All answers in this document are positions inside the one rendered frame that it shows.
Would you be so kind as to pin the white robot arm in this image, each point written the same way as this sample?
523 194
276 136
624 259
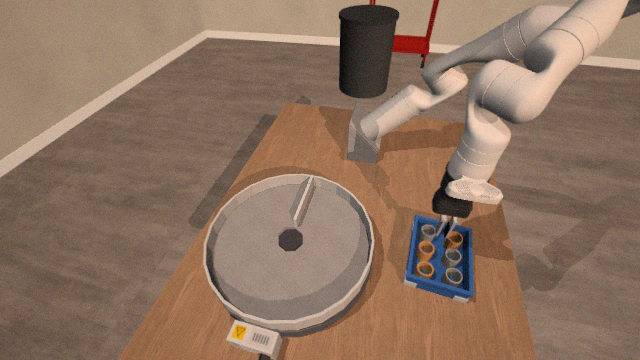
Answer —
501 87

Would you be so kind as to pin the grey metal sleeve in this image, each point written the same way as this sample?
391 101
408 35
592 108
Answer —
455 274
430 230
454 254

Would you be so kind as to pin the blue crate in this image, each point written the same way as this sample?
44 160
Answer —
465 289

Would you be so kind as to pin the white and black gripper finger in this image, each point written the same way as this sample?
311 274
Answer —
450 225
440 225

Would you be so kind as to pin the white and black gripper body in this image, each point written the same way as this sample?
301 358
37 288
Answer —
469 184

